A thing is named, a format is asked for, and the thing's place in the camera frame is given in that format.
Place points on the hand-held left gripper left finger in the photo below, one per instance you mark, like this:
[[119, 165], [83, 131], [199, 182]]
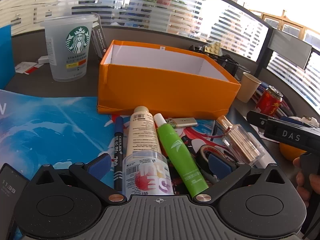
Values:
[[100, 166]]

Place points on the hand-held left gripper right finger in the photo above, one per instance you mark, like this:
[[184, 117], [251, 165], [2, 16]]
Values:
[[220, 166]]

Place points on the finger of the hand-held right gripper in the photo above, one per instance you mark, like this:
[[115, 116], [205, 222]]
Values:
[[257, 120], [292, 121]]

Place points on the blue marker pen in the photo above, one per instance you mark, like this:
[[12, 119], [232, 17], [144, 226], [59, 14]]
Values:
[[118, 145]]

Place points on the green tube white cap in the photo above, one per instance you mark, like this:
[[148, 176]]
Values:
[[180, 157]]

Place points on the clear jar colourful label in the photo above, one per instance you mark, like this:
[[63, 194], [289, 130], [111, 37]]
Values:
[[147, 175]]

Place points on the cream lotion bottle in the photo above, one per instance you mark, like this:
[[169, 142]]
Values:
[[142, 132]]

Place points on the orange cardboard box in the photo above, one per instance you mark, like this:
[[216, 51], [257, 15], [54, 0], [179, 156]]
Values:
[[162, 90]]

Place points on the person's right hand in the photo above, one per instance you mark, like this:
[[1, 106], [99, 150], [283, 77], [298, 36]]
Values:
[[303, 187]]

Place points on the orange fruit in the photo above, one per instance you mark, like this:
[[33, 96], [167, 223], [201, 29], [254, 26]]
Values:
[[290, 152]]

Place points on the crumpled white tissue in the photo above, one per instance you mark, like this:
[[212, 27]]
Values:
[[308, 121]]

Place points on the red drink can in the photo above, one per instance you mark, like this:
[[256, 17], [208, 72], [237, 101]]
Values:
[[268, 102]]

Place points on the black tape roll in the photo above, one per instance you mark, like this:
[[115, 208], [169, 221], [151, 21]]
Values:
[[202, 155]]

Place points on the clear perfume bottle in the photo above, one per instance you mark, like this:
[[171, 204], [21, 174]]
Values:
[[240, 142]]

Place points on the brown paper cup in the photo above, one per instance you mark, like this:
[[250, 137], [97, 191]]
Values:
[[247, 86]]

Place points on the gold usb device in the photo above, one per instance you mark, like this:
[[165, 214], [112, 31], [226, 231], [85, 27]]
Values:
[[183, 122]]

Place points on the black mesh desk organizer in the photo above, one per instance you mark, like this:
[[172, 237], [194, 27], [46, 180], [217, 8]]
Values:
[[227, 63]]

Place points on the yellow building brick plate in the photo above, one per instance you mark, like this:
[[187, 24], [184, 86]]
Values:
[[212, 48]]

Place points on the black smartphone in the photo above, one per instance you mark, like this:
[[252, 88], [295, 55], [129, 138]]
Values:
[[10, 187]]

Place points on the frosted plastic cup green logo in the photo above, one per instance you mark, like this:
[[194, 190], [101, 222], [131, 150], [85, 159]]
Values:
[[67, 62]]

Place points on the small white box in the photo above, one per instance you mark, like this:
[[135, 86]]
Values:
[[43, 60]]

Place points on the red and white papers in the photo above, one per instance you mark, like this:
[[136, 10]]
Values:
[[27, 67]]

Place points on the grey printed carton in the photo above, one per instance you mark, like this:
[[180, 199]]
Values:
[[100, 42]]

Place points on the blue paper bag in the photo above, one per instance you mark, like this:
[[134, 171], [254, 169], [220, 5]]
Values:
[[5, 55]]

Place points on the frosted striped glass partition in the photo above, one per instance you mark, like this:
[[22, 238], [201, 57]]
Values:
[[125, 10]]

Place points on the black office chair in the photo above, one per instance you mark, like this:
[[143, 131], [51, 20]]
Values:
[[87, 7]]

